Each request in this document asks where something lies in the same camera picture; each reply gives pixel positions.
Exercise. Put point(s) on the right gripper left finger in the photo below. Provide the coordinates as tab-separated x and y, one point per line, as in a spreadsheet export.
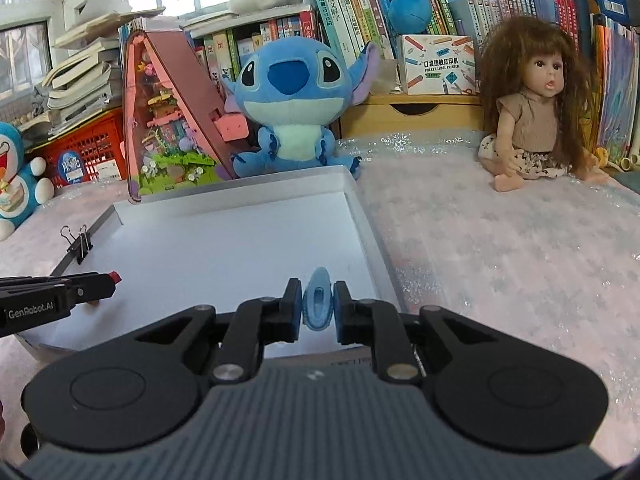
140	387

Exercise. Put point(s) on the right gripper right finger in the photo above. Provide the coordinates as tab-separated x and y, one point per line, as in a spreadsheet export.
497	390

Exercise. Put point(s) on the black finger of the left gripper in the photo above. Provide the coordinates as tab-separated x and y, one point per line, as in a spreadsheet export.
31	301

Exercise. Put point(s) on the blue plastic clip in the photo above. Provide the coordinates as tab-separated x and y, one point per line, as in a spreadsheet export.
318	301

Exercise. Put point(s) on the small black binder clip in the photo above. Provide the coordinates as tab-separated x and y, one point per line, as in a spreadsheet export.
79	244

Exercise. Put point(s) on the Doraemon plush toy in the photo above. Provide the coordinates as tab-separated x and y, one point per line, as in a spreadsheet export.
23	185

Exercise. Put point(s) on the grey cardboard tray box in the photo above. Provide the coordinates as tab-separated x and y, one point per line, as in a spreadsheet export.
221	244

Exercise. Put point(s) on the red plastic crate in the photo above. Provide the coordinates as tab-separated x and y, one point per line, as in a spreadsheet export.
90	153

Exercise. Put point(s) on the pink triangular miniature house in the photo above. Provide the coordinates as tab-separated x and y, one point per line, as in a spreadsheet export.
176	132

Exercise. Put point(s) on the stack of books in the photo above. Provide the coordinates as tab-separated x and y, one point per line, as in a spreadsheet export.
89	81

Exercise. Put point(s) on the brown-haired baby doll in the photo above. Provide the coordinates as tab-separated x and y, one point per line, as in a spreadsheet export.
535	93

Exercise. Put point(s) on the wooden drawer box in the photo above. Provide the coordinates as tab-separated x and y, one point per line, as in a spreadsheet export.
403	113

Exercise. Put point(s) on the white label printer box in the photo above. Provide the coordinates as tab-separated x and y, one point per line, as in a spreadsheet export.
437	65

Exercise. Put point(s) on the blue Stitch plush toy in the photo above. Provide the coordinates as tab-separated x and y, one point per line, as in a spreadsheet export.
294	88

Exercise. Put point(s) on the row of upright books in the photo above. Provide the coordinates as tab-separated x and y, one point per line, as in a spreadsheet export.
594	25

